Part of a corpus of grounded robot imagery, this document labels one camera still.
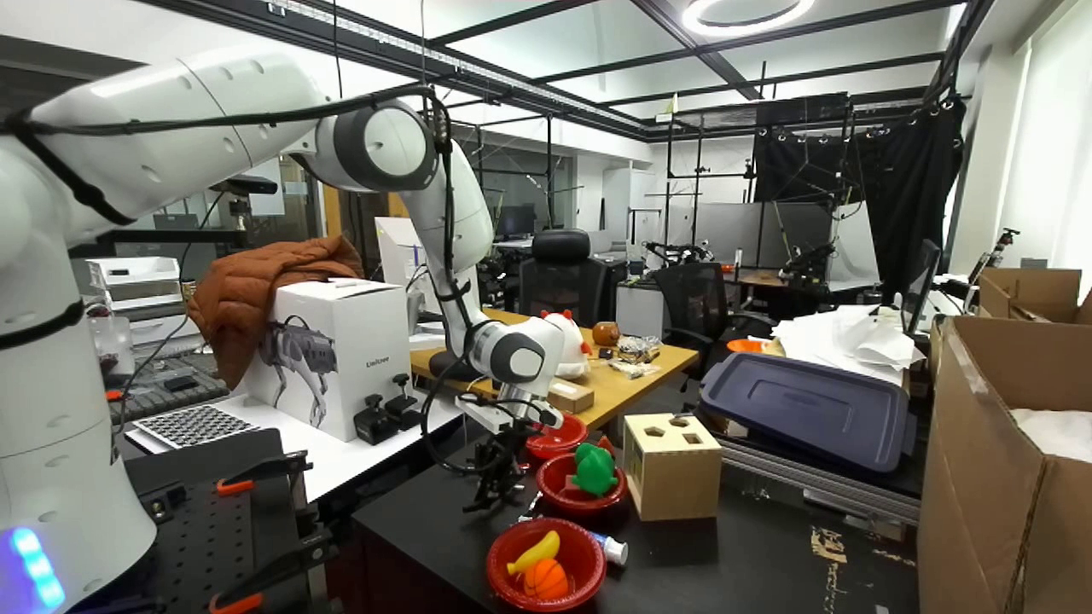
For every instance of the brown ball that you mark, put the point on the brown ball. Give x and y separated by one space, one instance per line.
606 337

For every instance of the blue storage bin lid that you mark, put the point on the blue storage bin lid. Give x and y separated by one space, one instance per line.
806 411

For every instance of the small open cardboard box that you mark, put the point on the small open cardboard box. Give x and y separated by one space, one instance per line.
1029 295

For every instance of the white blue toothpaste tube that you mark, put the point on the white blue toothpaste tube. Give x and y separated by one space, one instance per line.
612 549

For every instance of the white backed monitor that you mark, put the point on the white backed monitor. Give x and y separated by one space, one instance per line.
398 258

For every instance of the black pegboard stand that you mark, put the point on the black pegboard stand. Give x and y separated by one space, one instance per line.
216 532

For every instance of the white table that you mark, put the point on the white table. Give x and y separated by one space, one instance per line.
327 454

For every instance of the white appliance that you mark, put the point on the white appliance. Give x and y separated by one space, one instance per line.
139 286

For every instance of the orange black clamp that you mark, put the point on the orange black clamp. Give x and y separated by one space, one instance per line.
268 473
277 576

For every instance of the clear glass container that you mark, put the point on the clear glass container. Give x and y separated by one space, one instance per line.
634 355

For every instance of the aluminium rail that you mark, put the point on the aluminium rail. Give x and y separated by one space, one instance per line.
819 482

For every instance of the yellow toy banana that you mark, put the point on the yellow toy banana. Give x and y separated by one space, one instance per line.
532 555

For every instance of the black curtain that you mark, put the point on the black curtain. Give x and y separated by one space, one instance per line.
907 182

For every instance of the silver keyboard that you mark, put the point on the silver keyboard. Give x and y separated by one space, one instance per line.
190 429

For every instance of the white box with robot dog print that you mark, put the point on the white box with robot dog print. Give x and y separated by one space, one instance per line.
354 343

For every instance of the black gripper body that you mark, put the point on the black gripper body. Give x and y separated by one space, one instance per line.
528 438

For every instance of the toy orange fruit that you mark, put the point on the toy orange fruit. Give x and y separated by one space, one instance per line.
547 582

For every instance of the wooden desk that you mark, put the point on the wooden desk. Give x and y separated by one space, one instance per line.
627 387

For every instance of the small tan cardboard box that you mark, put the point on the small tan cardboard box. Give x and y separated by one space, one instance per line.
573 398

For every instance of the brown puffer jacket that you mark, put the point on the brown puffer jacket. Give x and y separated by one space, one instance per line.
239 302

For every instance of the white paper pile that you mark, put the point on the white paper pile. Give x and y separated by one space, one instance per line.
847 337

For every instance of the white foam sheet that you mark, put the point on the white foam sheet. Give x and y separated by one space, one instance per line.
1058 436

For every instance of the black controller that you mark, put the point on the black controller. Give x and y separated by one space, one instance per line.
385 419

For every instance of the white plush chicken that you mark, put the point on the white plush chicken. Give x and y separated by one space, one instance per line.
578 346

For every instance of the red plastic bowl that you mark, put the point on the red plastic bowl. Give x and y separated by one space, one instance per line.
568 438
557 494
570 590

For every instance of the black office chair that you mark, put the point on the black office chair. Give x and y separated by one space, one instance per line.
562 277

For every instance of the wooden shape sorter box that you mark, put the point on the wooden shape sorter box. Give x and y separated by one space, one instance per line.
670 473

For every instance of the green rubber toy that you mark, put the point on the green rubber toy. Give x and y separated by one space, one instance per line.
594 473

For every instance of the large brown cardboard box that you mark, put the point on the large brown cardboard box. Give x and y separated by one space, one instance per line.
978 490

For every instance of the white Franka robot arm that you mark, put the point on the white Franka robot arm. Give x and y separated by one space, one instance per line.
139 148

